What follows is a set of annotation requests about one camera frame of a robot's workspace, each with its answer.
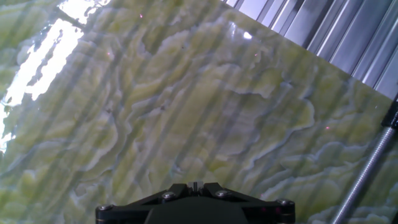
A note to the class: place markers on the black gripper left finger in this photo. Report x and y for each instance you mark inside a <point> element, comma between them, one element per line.
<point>124,213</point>

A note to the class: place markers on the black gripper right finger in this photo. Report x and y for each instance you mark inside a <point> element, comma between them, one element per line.
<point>270,213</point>

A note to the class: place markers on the green marble pattern mat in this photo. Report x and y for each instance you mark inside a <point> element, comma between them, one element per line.
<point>155,118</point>

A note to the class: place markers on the black C-clamp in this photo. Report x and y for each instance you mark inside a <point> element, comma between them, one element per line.
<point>363,174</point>

